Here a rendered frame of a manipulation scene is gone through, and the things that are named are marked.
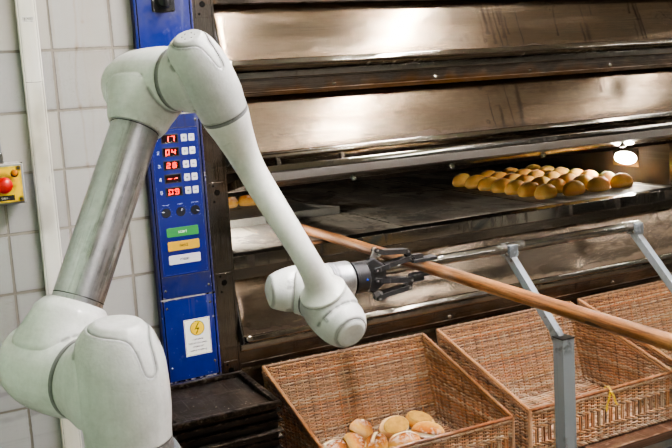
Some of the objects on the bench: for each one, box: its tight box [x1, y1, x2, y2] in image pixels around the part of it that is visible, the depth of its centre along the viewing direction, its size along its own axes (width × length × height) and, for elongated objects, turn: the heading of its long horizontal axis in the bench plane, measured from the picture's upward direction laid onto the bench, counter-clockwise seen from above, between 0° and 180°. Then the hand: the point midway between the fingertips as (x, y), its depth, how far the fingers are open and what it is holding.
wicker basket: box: [436, 301, 672, 448], centre depth 277 cm, size 49×56×28 cm
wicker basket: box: [261, 333, 515, 448], centre depth 251 cm, size 49×56×28 cm
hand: (423, 266), depth 219 cm, fingers closed on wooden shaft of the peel, 3 cm apart
